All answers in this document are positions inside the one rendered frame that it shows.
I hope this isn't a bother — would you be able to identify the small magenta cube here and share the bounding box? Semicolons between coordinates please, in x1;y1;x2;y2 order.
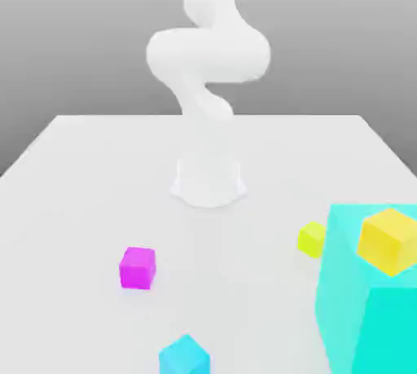
118;246;157;291

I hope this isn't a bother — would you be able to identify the small lime cube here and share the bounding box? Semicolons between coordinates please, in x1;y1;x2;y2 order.
296;221;327;259

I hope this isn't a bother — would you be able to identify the small light blue cube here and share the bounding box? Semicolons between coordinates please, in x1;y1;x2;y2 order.
158;333;211;374

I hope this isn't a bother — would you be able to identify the small yellow cube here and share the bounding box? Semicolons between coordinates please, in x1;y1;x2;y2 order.
357;207;417;278

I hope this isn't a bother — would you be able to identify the large cyan box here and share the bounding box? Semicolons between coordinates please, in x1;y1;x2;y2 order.
314;203;417;374

